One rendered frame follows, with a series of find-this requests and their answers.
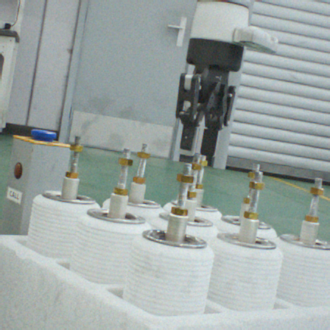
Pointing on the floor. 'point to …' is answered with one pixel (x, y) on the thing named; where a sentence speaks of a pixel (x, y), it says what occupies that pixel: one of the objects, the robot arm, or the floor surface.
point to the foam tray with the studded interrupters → (113, 302)
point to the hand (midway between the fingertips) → (199, 146)
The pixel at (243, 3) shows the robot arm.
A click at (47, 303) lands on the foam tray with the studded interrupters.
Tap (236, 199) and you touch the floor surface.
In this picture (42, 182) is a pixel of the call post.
